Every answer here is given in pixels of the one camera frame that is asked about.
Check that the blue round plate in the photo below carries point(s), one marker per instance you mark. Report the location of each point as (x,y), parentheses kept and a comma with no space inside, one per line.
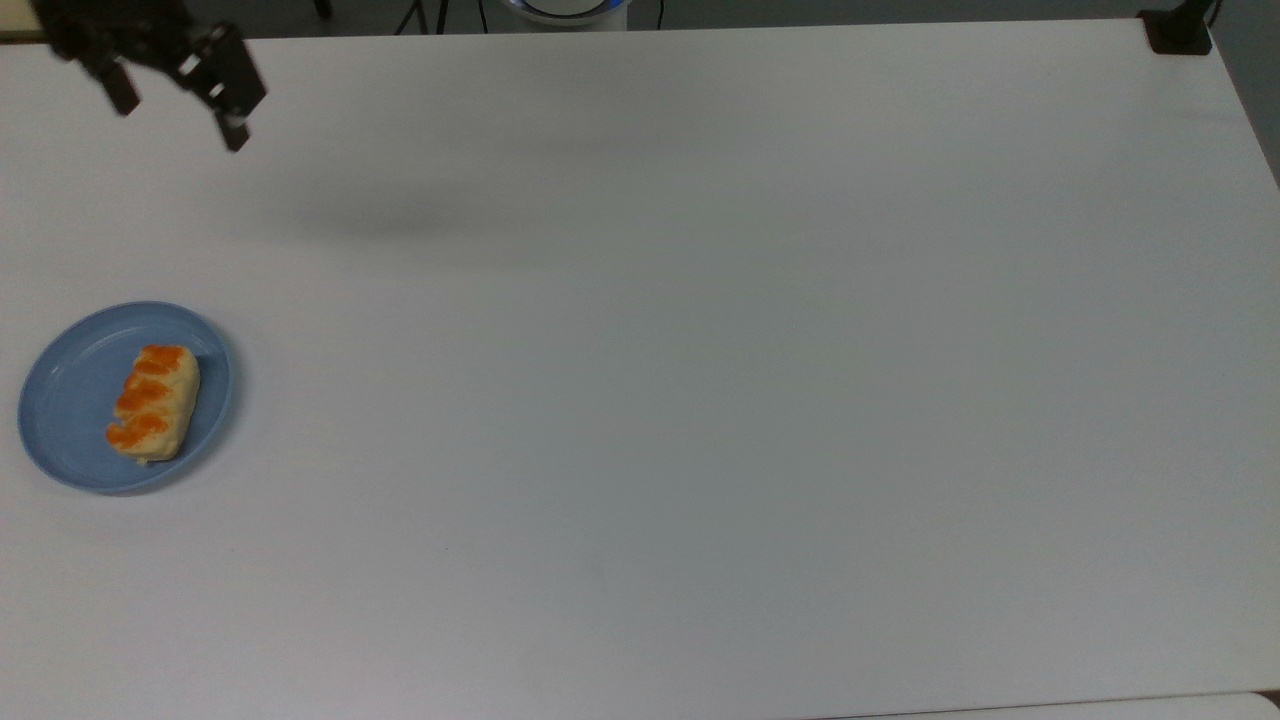
(70,400)

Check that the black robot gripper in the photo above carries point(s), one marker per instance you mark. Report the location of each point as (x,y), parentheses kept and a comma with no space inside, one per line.
(150,35)

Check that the black table clamp mount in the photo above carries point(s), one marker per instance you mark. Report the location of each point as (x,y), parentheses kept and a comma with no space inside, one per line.
(1178,30)

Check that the bread with orange topping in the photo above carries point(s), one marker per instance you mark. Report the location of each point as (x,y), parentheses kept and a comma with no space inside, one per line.
(155,402)

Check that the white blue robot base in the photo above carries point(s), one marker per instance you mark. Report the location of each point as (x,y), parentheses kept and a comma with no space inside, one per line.
(565,10)

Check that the black tripod legs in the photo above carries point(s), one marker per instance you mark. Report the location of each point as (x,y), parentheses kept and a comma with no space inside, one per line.
(440,14)

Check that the beige wooden table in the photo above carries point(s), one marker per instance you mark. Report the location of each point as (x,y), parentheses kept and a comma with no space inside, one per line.
(15,35)

